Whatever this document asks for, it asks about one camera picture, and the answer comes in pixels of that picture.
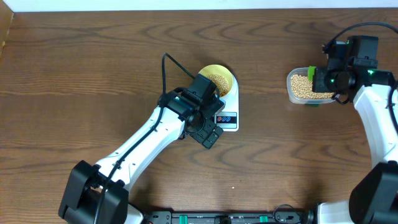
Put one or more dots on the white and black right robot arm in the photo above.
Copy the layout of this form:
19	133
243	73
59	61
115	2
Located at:
352	70

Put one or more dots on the green plastic measuring scoop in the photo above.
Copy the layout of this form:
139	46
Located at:
310	72

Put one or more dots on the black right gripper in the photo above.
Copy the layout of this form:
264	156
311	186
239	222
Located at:
318	85

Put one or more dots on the yellow plastic bowl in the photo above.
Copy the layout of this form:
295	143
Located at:
222	77

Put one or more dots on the clear container of soybeans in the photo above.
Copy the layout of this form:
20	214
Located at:
299	89

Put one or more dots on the white digital kitchen scale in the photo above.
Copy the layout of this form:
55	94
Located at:
228	118

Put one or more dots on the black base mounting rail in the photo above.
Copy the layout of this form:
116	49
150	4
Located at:
283	214

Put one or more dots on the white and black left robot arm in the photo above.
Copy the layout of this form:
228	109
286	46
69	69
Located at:
100	193

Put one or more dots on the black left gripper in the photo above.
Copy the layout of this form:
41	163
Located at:
202	137

